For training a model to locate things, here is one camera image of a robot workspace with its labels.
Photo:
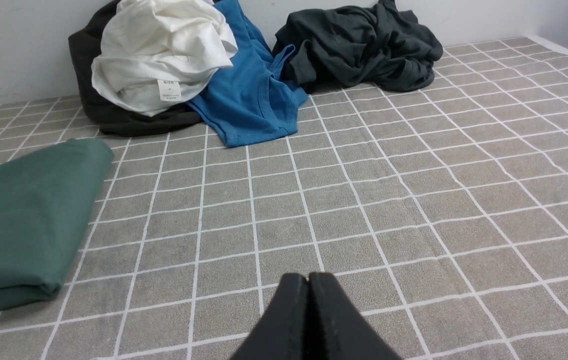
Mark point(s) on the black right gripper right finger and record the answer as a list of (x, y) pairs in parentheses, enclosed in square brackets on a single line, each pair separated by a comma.
[(346, 334)]

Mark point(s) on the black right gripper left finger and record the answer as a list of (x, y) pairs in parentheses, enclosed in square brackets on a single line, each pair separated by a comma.
[(279, 333)]

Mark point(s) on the green long-sleeve top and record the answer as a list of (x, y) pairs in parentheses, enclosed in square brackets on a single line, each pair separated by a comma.
[(46, 201)]

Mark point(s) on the blue tank top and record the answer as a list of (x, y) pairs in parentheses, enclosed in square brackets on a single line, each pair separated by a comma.
[(250, 102)]

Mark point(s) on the grey checkered tablecloth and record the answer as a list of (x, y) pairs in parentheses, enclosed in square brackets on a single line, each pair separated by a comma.
[(443, 214)]

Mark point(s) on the black garment under pile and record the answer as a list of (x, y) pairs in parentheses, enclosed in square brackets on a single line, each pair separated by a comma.
[(84, 47)]

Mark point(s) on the dark grey crumpled garment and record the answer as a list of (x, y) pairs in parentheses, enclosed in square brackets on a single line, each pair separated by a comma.
[(352, 45)]

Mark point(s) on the white t-shirt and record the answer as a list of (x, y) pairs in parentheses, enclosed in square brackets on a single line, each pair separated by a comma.
[(159, 53)]

